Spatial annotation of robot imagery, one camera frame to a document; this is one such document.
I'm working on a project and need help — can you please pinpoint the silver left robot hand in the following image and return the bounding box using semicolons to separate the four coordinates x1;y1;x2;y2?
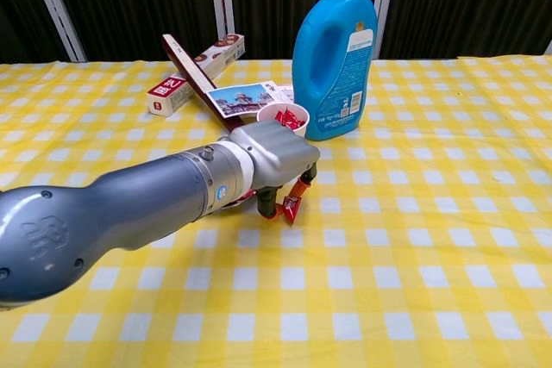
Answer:
230;121;323;219

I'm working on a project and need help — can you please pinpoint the white paper cup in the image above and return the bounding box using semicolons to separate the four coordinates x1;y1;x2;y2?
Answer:
256;103;311;141

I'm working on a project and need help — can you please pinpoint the blue detergent pump bottle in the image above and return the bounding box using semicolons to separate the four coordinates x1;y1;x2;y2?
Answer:
292;0;380;141

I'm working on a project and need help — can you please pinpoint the building photo postcard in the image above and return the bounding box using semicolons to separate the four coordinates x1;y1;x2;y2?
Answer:
206;82;279;118

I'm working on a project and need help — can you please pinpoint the long white biscuit box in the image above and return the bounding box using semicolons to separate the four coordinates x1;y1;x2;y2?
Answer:
146;33;246;117

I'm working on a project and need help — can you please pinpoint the yellow white checked tablecloth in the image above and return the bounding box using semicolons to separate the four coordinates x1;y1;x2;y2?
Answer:
0;55;552;368

